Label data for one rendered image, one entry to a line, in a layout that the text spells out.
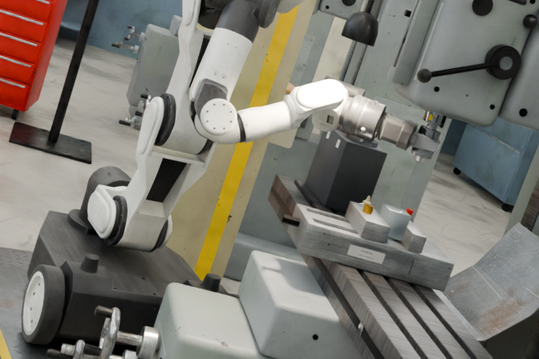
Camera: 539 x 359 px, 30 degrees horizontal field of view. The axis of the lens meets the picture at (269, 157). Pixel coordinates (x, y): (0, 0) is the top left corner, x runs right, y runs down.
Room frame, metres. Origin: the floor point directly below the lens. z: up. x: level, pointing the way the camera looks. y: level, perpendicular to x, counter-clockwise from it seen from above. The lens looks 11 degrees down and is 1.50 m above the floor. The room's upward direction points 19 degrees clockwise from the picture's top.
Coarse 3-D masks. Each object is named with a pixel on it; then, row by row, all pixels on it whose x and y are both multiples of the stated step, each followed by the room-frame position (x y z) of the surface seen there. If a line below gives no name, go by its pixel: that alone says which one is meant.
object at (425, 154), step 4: (420, 132) 2.18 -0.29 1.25; (424, 132) 2.17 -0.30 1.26; (428, 136) 2.17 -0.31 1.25; (432, 136) 2.17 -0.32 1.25; (436, 136) 2.17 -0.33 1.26; (436, 140) 2.17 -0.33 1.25; (412, 148) 2.18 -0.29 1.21; (416, 148) 2.17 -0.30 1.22; (412, 152) 2.18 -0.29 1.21; (416, 152) 2.17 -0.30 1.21; (420, 152) 2.17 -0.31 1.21; (424, 152) 2.17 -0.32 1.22; (428, 152) 2.17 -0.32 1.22; (432, 152) 2.18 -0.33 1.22; (420, 156) 2.17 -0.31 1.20; (424, 156) 2.17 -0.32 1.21; (428, 156) 2.17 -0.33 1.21
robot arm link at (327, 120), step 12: (348, 84) 2.26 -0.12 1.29; (348, 96) 2.23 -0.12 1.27; (360, 96) 2.21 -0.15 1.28; (336, 108) 2.19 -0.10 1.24; (348, 108) 2.19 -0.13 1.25; (360, 108) 2.18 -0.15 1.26; (312, 120) 2.26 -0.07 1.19; (324, 120) 2.22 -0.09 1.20; (336, 120) 2.20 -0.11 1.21; (348, 120) 2.18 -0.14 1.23; (348, 132) 2.20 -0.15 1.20
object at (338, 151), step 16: (336, 128) 2.77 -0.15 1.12; (320, 144) 2.80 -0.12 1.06; (336, 144) 2.68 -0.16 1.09; (352, 144) 2.62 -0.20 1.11; (368, 144) 2.64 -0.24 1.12; (320, 160) 2.76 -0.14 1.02; (336, 160) 2.64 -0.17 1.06; (352, 160) 2.62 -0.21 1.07; (368, 160) 2.63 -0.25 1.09; (384, 160) 2.64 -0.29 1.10; (320, 176) 2.71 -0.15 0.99; (336, 176) 2.61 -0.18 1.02; (352, 176) 2.62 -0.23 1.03; (368, 176) 2.64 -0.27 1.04; (320, 192) 2.67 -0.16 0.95; (336, 192) 2.62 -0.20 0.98; (352, 192) 2.63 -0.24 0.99; (368, 192) 2.64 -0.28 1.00; (336, 208) 2.62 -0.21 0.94
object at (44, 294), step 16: (48, 272) 2.38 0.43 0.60; (32, 288) 2.47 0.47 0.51; (48, 288) 2.34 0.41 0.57; (64, 288) 2.37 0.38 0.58; (32, 304) 2.44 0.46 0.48; (48, 304) 2.33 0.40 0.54; (32, 320) 2.41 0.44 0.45; (48, 320) 2.32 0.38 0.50; (32, 336) 2.34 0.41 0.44; (48, 336) 2.34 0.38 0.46
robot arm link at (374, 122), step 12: (372, 108) 2.18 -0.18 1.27; (384, 108) 2.21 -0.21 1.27; (360, 120) 2.17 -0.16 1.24; (372, 120) 2.17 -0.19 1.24; (384, 120) 2.18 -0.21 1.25; (396, 120) 2.17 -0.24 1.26; (408, 120) 2.23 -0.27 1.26; (360, 132) 2.18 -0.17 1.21; (372, 132) 2.17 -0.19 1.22; (384, 132) 2.16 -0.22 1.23; (396, 132) 2.16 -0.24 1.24; (408, 132) 2.14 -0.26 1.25; (396, 144) 2.15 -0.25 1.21; (408, 144) 2.17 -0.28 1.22
